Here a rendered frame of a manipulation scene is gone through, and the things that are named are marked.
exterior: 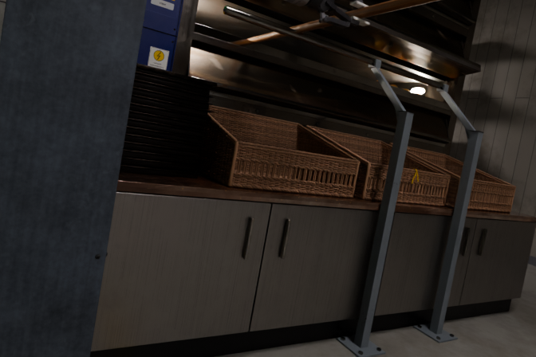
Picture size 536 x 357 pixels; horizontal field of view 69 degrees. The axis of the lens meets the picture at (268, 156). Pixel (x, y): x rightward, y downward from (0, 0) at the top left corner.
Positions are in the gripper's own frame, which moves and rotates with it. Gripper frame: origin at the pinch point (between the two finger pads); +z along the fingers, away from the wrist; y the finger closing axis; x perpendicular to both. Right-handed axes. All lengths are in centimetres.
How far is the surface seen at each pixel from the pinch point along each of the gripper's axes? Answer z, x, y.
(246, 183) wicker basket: -19, -19, 59
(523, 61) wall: 339, -136, -82
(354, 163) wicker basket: 27, -19, 47
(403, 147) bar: 40, -9, 37
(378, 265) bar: 40, -9, 84
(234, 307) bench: -18, -13, 100
